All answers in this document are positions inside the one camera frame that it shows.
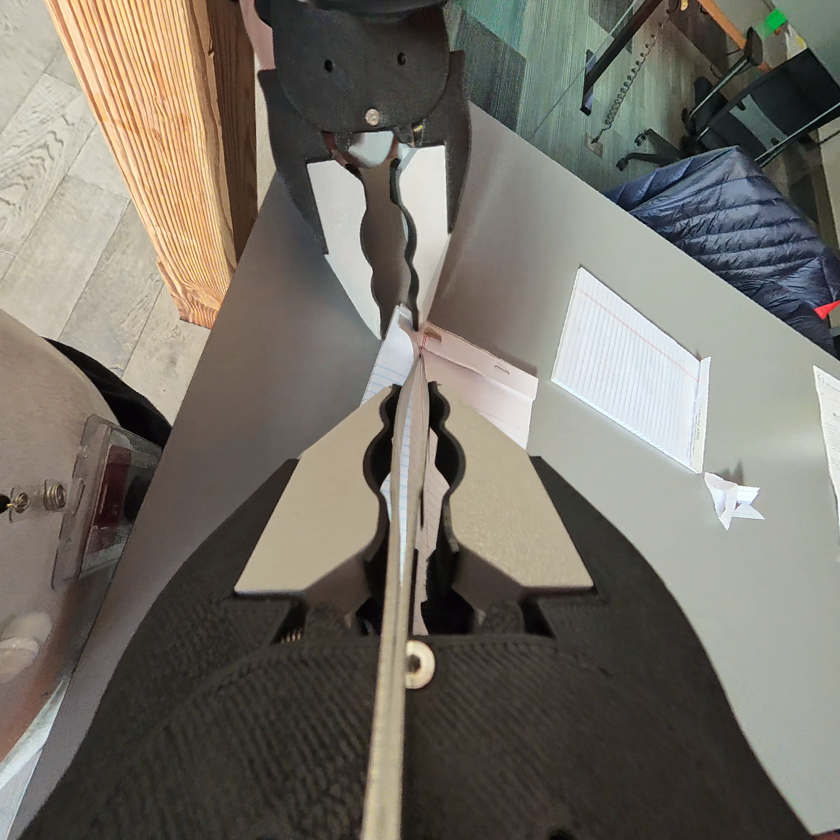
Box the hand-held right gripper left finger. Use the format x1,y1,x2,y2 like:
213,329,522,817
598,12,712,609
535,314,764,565
233,384,403,636

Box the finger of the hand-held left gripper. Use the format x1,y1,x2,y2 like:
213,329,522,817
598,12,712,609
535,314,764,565
390,141,455,330
306,157,395,340

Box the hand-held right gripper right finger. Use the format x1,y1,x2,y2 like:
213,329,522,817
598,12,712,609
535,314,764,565
427,381,595,634

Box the white lined notepad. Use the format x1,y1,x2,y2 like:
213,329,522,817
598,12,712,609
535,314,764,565
550,266,711,473
361,308,539,647

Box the clear badge holder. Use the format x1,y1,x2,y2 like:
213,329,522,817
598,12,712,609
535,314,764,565
52,413,161,588

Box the folded white paper scrap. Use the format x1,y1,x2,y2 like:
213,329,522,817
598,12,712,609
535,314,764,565
703,471,765,531

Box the person's black pants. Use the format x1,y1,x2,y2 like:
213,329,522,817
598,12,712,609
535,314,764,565
46,338,173,454

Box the navy puffer jacket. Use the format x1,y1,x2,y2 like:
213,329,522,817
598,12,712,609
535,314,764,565
604,146,840,358

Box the printed paper sheet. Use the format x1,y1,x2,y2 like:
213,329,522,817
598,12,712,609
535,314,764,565
812,364,840,519

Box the wooden post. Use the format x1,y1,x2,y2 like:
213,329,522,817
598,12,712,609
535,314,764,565
42,0,260,329

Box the coiled cable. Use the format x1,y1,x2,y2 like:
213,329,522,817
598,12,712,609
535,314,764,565
589,20,664,147

